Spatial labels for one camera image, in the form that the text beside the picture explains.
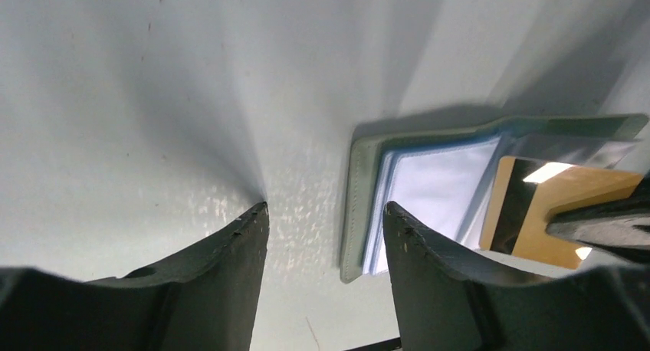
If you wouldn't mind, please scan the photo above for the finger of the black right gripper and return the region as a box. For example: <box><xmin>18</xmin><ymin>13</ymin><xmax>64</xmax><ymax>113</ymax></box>
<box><xmin>546</xmin><ymin>176</ymin><xmax>649</xmax><ymax>264</ymax></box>

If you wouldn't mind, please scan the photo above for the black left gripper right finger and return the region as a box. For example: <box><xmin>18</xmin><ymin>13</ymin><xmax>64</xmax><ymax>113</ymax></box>
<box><xmin>383</xmin><ymin>202</ymin><xmax>649</xmax><ymax>350</ymax></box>

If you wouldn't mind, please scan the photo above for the gold credit card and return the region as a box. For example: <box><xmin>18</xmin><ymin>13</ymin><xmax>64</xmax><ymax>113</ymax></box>
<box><xmin>478</xmin><ymin>156</ymin><xmax>642</xmax><ymax>270</ymax></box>

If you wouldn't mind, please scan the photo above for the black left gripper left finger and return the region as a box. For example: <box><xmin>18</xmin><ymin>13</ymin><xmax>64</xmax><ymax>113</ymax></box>
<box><xmin>1</xmin><ymin>202</ymin><xmax>270</xmax><ymax>350</ymax></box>

